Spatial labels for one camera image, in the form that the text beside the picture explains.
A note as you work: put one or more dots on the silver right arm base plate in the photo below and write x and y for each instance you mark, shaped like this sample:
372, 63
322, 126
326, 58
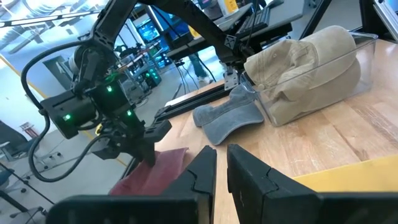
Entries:
231, 80

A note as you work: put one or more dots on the black office chair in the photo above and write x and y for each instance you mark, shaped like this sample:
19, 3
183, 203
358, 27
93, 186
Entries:
12, 137

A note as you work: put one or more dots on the grey desk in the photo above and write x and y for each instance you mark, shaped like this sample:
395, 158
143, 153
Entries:
286, 14

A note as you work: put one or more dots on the tan baseball cap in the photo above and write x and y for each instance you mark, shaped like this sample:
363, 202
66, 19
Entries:
298, 56
326, 96

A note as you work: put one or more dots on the black aluminium table frame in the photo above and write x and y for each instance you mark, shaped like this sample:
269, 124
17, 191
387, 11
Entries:
192, 99

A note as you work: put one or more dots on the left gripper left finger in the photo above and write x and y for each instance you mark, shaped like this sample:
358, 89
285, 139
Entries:
186, 205

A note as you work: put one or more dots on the person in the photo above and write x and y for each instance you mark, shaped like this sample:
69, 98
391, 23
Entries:
199, 67

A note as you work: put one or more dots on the small yellow clip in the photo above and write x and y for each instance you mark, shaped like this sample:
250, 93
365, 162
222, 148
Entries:
99, 129

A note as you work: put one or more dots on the yellow plastic tray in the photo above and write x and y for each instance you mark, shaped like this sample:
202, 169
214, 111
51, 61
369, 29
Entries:
357, 174

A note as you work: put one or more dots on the black computer green lights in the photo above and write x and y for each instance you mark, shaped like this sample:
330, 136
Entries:
154, 77

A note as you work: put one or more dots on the clear plastic bin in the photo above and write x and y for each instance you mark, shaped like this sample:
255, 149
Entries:
368, 56

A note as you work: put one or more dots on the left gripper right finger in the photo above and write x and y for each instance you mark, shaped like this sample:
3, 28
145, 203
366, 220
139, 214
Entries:
264, 202

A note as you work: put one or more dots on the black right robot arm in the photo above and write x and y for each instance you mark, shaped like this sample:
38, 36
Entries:
202, 23

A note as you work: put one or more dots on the black keyboard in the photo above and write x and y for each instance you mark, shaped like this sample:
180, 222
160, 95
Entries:
253, 23

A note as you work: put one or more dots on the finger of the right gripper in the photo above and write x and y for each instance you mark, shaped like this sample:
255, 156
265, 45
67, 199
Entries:
150, 149
109, 149

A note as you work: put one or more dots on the blue-lit display screen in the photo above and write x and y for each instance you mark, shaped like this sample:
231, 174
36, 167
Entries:
148, 31

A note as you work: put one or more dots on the grey baseball cap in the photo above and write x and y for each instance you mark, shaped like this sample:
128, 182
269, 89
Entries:
227, 121

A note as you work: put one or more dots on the maroon baseball cap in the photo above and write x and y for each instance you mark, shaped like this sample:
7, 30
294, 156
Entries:
168, 168

